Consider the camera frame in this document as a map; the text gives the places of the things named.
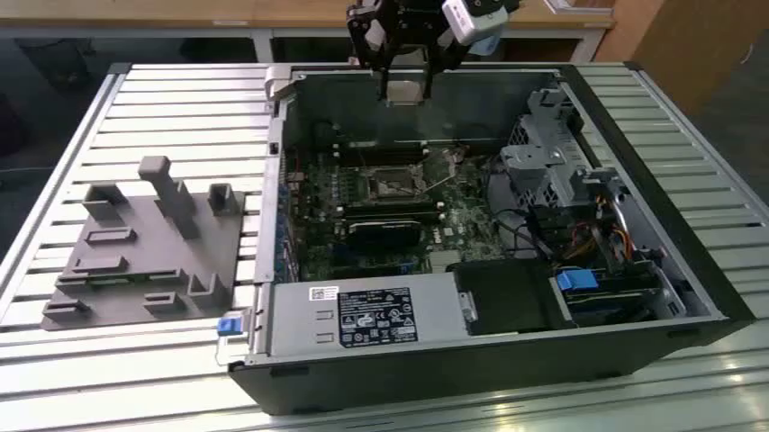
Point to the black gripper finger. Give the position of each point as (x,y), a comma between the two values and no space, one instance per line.
(384,76)
(428,76)

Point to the silver square cpu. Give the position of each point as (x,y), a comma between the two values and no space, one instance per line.
(405,92)

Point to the thin metal locking lever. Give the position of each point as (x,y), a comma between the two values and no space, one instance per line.
(357,153)
(444,178)

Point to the cpu socket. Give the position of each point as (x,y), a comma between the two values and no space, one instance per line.
(392,184)

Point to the perforated metal drive cage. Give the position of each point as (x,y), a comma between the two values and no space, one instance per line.
(540,157)

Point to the white paper stack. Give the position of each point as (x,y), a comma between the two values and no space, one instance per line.
(584,3)

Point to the green motherboard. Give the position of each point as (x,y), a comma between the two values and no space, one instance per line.
(468,220)

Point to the black graphics card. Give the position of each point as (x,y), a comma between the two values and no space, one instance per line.
(384,234)

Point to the silver finned heatsink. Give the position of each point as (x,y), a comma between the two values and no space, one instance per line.
(447,260)

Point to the wooden cabinet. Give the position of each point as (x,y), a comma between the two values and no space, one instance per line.
(690,45)

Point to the wooden desk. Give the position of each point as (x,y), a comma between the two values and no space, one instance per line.
(120,9)

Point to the black plastic shroud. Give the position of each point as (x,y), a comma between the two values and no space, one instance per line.
(510,297)

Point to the blue disk carrier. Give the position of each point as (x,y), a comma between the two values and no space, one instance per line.
(576,280)

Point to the black waste bin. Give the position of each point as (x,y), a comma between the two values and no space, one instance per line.
(53,63)

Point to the grey plastic parts rack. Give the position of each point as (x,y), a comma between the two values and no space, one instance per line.
(149,252)

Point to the grey power supply unit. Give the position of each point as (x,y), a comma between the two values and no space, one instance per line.
(300,324)

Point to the blue release latch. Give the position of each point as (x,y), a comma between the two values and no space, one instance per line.
(229,327)

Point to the metal disk bay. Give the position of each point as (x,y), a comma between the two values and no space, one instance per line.
(668,301)

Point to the black open pc case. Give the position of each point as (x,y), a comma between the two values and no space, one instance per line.
(420,382)

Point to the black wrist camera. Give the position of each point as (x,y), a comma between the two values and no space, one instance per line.
(360,22)

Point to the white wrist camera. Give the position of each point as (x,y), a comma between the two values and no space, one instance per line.
(473,20)

